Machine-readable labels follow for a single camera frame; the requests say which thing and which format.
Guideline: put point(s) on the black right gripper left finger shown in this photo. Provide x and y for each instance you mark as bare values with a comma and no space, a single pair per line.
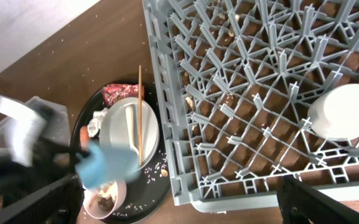
58,202

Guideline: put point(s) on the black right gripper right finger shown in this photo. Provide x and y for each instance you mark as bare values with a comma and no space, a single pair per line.
300,203

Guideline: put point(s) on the white bowl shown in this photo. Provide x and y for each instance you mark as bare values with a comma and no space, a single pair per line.
102,202

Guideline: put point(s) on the light blue cup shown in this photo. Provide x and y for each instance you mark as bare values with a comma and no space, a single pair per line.
106,164

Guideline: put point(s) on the orange carrot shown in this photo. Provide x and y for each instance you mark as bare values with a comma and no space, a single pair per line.
84,137

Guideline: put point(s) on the white tissue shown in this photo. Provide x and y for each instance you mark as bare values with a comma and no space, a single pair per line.
95,123

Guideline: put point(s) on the grey round plate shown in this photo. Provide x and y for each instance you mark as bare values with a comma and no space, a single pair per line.
114,132

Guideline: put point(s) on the white cup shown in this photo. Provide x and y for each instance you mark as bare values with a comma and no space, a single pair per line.
335,115

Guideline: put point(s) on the white plastic fork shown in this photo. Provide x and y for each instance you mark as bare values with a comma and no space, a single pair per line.
130,127

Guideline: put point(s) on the red snack wrapper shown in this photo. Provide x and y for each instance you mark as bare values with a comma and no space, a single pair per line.
114,92

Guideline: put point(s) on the wooden chopstick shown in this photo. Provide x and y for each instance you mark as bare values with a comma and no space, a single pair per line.
140,114

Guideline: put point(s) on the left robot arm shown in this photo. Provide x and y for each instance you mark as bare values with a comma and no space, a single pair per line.
38,183

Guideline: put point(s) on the grey plastic dishwasher rack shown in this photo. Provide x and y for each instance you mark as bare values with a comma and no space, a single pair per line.
234,82

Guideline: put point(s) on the clear plastic bin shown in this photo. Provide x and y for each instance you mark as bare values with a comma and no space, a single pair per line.
58,131

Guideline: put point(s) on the round black tray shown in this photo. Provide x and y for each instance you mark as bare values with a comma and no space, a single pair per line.
144,195

